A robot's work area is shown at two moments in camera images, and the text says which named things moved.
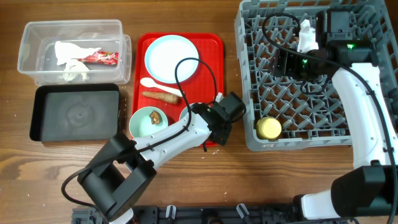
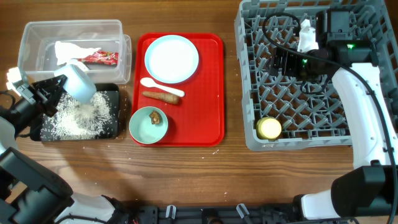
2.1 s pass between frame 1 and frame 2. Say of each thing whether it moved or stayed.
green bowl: stayed
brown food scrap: stayed
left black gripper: moved
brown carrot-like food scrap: stayed
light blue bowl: moved
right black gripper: stayed
